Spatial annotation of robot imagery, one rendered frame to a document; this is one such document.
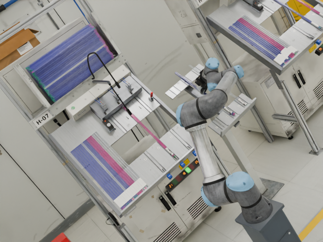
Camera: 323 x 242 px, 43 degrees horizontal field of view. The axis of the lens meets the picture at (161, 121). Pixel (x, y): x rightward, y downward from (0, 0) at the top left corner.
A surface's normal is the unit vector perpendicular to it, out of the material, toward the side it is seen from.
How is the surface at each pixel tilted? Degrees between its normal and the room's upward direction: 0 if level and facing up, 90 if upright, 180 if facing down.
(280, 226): 90
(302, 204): 0
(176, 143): 48
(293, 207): 0
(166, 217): 90
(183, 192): 90
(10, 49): 80
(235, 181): 8
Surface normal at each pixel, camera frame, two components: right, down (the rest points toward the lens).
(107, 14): 0.43, 0.11
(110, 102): -0.03, -0.45
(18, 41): 0.33, -0.14
